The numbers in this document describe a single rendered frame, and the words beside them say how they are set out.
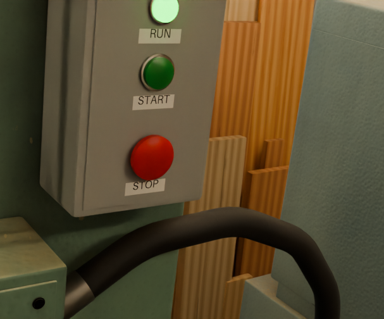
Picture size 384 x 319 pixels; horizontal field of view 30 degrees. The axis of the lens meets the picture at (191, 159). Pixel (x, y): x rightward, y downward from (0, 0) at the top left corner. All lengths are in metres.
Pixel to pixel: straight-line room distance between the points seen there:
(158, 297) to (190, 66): 0.22
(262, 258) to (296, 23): 0.76
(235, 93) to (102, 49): 1.75
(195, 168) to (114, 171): 0.06
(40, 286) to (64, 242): 0.10
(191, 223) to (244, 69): 1.65
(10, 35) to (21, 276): 0.15
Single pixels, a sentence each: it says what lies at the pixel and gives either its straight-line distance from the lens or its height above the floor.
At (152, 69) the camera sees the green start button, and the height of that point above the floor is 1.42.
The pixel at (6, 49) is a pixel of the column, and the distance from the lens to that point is 0.48.
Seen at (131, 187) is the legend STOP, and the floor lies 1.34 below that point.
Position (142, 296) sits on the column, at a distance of 0.60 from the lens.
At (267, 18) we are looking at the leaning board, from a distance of 2.29.
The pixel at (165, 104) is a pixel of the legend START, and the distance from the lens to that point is 0.47.
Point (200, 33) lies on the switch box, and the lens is 0.47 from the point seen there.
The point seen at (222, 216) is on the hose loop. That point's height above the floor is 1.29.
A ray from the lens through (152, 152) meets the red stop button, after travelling 0.46.
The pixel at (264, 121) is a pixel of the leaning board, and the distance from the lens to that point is 2.36.
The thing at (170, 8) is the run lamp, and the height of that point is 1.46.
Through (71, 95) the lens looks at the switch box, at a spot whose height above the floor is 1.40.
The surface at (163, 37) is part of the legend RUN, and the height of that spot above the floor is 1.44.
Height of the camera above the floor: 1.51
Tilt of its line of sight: 19 degrees down
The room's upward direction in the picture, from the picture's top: 7 degrees clockwise
